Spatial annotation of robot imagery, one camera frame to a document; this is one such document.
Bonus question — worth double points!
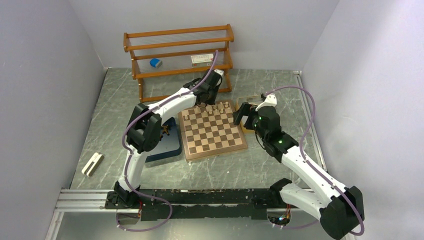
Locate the light queen chess piece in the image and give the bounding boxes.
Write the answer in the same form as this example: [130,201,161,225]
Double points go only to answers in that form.
[206,105,213,114]

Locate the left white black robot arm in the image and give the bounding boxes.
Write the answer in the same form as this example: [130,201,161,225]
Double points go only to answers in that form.
[104,69,225,209]

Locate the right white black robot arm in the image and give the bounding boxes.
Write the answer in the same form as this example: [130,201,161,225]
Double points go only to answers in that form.
[232,102,365,240]

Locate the wooden chess board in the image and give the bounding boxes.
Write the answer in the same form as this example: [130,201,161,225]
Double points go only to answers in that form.
[177,100,248,162]

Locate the dark chess pieces pile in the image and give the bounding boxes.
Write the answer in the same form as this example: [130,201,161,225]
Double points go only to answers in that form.
[161,125,171,136]

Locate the gold metal tin tray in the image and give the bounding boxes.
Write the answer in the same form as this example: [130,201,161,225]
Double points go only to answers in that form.
[235,95,263,134]

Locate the white red card box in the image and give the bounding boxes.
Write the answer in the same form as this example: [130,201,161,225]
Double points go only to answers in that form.
[190,53,214,68]

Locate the wooden two-tier shelf rack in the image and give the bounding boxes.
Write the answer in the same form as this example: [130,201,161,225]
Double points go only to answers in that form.
[123,24,235,103]

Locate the blue eraser block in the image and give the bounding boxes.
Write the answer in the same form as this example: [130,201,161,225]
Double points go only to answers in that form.
[149,58,163,69]

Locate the blue metal tin tray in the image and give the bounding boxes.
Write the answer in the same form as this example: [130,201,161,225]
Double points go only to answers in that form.
[145,117,183,163]

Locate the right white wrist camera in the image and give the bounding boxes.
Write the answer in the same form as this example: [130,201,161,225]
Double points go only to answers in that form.
[255,93,277,112]

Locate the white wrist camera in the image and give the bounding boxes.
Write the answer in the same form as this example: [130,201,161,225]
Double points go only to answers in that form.
[213,69,225,77]
[255,93,277,112]

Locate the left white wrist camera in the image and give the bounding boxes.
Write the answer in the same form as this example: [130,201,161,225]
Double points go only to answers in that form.
[213,69,225,77]

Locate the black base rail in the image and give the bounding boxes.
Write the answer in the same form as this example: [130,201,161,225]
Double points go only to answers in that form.
[105,188,303,222]

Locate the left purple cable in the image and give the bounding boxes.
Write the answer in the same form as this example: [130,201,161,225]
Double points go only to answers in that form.
[120,49,220,213]

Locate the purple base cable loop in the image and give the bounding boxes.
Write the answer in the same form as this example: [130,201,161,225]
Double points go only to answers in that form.
[114,198,174,232]

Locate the aluminium frame rail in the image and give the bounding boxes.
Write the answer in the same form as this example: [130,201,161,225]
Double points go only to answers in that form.
[45,189,117,240]

